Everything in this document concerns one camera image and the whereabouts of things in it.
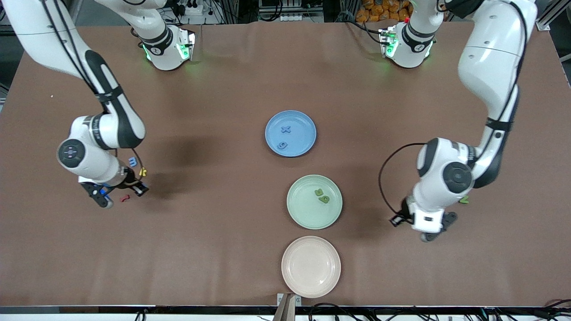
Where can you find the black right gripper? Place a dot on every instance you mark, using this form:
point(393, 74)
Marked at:
point(130, 182)

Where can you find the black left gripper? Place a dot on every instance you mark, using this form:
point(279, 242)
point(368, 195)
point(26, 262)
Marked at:
point(405, 209)

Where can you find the blue lowercase letter m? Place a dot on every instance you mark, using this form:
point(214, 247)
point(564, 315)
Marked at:
point(133, 162)

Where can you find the green letter N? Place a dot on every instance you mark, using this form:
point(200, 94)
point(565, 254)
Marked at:
point(465, 200)

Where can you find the green rounded foam letter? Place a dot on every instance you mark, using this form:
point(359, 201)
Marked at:
point(324, 199)

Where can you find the blue lowercase letter g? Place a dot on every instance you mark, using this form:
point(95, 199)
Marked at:
point(282, 146)

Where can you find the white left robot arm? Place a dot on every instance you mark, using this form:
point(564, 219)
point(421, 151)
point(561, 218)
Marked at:
point(490, 58)

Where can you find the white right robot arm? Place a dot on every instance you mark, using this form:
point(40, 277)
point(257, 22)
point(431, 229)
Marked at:
point(89, 160)

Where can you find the yellow letter k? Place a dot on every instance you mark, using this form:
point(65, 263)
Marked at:
point(142, 170)

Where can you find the brown table cover sheet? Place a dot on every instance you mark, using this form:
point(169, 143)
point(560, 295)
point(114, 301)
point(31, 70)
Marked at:
point(178, 245)

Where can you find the light green plate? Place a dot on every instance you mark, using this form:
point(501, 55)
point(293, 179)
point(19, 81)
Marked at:
point(305, 209)

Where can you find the pale pink plate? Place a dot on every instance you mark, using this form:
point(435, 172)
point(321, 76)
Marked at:
point(311, 266)

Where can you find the blue plate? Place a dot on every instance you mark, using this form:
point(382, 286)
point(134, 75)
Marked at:
point(299, 138)

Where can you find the orange packaged items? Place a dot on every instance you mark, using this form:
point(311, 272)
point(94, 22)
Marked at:
point(379, 11)

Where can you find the black right camera mount bracket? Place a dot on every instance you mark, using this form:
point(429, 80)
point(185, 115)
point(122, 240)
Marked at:
point(93, 191)

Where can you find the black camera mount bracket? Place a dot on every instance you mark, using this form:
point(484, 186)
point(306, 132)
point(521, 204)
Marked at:
point(449, 219)
point(93, 191)

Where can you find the black left camera mount bracket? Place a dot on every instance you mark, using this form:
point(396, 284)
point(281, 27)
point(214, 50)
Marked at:
point(449, 219)

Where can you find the silver table edge bracket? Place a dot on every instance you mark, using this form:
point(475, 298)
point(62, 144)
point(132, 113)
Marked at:
point(298, 299)

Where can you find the aluminium frame profile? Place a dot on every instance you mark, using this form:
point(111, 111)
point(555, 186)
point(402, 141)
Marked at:
point(546, 20)

